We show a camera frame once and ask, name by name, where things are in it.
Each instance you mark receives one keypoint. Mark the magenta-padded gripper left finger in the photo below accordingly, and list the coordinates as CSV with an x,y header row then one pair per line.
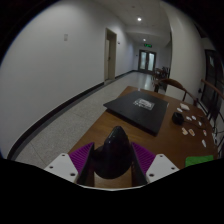
x,y
61,165

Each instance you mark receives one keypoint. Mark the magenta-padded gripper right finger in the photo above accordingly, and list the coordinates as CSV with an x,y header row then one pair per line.
x,y
160,166

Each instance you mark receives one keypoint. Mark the black computer mouse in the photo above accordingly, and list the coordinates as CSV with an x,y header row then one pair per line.
x,y
113,153

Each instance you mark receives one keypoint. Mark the green mouse pad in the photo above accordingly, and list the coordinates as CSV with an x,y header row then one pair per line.
x,y
199,160

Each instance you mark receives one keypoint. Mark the small tan packet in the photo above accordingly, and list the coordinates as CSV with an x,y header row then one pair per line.
x,y
185,131
191,132

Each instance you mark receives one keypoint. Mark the small black box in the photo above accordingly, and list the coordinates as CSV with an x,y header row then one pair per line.
x,y
178,118

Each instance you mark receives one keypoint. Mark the small white red tag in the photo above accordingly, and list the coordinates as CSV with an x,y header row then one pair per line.
x,y
204,132

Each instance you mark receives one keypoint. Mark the closed black laptop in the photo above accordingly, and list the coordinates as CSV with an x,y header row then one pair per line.
x,y
133,111

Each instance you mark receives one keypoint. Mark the flat white box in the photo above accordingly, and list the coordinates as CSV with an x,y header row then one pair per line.
x,y
185,106

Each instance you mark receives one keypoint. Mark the curved wooden chair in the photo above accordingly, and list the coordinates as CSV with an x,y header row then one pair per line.
x,y
173,81

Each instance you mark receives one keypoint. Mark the glass double door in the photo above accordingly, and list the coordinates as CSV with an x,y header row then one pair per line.
x,y
147,61

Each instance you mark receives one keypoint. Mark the open side doorway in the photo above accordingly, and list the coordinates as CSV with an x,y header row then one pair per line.
x,y
110,55

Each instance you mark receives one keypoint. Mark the green exit sign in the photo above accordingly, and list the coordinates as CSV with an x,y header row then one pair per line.
x,y
147,45

